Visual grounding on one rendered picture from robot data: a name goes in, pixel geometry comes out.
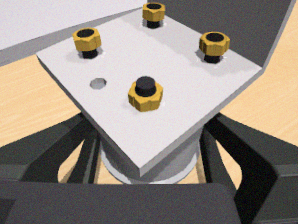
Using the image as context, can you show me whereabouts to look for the grey cylinder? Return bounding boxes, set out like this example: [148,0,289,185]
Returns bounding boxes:
[98,76,204,184]

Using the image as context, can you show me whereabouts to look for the grey shallow rectangular tray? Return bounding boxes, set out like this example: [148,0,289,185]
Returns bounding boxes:
[0,0,147,67]

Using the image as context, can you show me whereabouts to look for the yellow hex nut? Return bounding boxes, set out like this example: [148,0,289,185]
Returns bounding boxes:
[72,28,101,51]
[142,2,165,22]
[128,81,163,112]
[199,32,230,56]

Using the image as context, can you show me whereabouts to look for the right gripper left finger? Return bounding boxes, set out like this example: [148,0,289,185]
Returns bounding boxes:
[0,112,100,183]

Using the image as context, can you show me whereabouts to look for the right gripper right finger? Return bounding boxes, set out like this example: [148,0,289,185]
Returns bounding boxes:
[199,112,298,224]

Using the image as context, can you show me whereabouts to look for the grey metal bracket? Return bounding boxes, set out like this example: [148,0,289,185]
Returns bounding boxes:
[35,0,297,177]

